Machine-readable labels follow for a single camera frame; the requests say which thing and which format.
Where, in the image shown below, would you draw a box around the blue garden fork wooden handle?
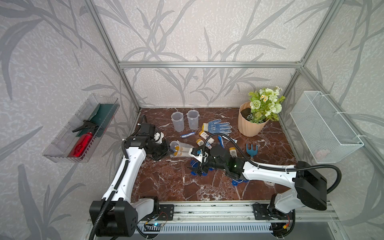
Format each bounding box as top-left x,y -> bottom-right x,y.
246,144 -> 259,159

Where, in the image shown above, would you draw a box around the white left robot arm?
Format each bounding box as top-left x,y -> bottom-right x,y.
88,116 -> 170,240

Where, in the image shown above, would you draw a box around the clear plastic wall tray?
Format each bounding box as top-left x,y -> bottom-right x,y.
43,94 -> 120,164

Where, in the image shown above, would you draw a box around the aluminium frame post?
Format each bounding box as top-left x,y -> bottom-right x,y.
85,0 -> 141,111

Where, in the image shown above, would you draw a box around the clear container blue lid front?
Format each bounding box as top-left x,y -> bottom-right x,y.
170,141 -> 193,158

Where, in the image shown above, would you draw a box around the blue dotted work glove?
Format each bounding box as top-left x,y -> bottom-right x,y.
202,119 -> 232,136

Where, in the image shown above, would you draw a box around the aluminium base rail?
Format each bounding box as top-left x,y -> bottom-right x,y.
80,201 -> 349,240

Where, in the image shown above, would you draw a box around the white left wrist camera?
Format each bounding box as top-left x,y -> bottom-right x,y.
154,132 -> 164,145

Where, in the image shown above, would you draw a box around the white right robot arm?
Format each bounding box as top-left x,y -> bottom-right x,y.
190,139 -> 342,214

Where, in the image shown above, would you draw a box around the white wire mesh basket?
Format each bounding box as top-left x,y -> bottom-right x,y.
290,91 -> 365,164

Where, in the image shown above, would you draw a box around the beige ribbed flower pot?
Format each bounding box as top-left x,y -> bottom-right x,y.
238,102 -> 269,137

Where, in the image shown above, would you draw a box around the green white artificial flowers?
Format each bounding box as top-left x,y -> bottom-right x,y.
246,87 -> 286,124

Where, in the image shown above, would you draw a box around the clear container blue lid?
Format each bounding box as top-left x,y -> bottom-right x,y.
187,110 -> 200,130
171,112 -> 185,133
170,141 -> 193,158

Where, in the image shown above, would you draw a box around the red spray bottle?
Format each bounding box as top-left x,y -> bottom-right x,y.
69,120 -> 99,158

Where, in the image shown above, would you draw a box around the green mat in tray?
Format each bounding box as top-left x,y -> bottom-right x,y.
77,104 -> 118,138

